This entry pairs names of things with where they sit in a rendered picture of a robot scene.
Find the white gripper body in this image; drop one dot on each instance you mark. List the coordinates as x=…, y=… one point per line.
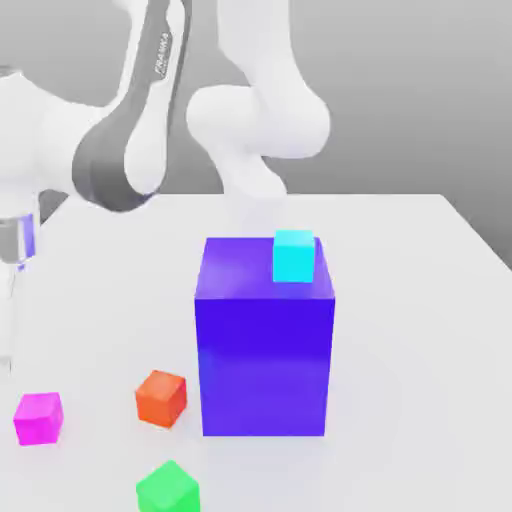
x=5, y=312

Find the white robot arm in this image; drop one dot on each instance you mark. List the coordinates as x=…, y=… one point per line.
x=256, y=120

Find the small magenta cube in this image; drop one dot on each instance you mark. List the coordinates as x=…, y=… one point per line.
x=38, y=420

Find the small orange cube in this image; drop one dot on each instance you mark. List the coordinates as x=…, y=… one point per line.
x=160, y=400

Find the small green cube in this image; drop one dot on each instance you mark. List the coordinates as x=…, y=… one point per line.
x=168, y=490

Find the small cyan cube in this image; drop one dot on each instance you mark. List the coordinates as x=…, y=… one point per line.
x=293, y=260

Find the large purple box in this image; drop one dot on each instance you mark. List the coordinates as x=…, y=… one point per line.
x=264, y=360

